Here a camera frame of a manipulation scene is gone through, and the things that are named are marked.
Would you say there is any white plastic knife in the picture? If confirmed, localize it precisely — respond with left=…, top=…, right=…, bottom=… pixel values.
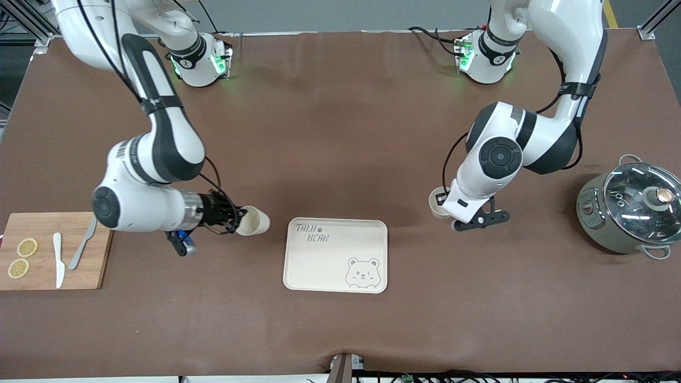
left=52, top=232, right=65, bottom=289

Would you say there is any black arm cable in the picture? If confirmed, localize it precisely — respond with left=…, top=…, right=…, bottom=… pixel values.
left=442, top=47, right=585, bottom=193
left=76, top=0, right=238, bottom=214

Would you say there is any grey electric cooking pot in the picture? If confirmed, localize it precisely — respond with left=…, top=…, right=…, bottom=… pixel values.
left=576, top=154, right=681, bottom=260

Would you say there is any wooden cutting board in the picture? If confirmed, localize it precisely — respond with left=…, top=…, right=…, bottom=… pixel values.
left=0, top=212, right=114, bottom=291

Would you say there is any black base power cable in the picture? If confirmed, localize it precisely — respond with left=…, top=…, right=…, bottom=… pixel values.
left=408, top=26, right=464, bottom=57
left=200, top=0, right=224, bottom=36

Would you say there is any grey plastic knife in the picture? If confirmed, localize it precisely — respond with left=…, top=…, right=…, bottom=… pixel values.
left=68, top=216, right=98, bottom=271

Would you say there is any glass pot lid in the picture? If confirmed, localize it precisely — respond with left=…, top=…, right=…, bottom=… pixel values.
left=603, top=162, right=681, bottom=245

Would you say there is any table edge mount bracket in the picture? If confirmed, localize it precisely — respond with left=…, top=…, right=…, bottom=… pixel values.
left=327, top=353, right=366, bottom=383

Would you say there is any white IKEA cup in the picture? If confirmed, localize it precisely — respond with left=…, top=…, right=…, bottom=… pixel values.
left=429, top=186, right=453, bottom=220
left=236, top=206, right=270, bottom=237

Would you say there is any brown table cover mat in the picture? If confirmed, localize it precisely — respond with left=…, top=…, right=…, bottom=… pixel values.
left=0, top=29, right=681, bottom=379

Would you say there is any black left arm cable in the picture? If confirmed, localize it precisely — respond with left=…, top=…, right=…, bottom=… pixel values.
left=442, top=47, right=585, bottom=193

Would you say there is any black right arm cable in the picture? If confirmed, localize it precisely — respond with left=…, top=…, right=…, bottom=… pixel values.
left=76, top=0, right=238, bottom=214

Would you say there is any cream bear print tray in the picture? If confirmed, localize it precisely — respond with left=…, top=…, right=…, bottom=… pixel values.
left=283, top=218, right=388, bottom=294

